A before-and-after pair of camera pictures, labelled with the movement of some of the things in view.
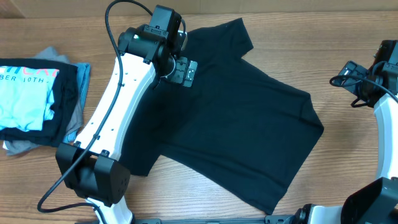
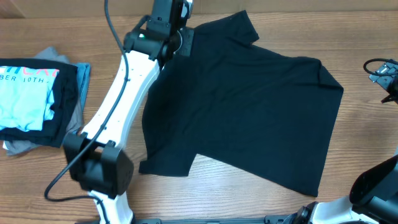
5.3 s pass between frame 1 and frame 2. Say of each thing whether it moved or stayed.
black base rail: stayed
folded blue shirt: stayed
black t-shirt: moved
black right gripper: moved
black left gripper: moved
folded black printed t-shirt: stayed
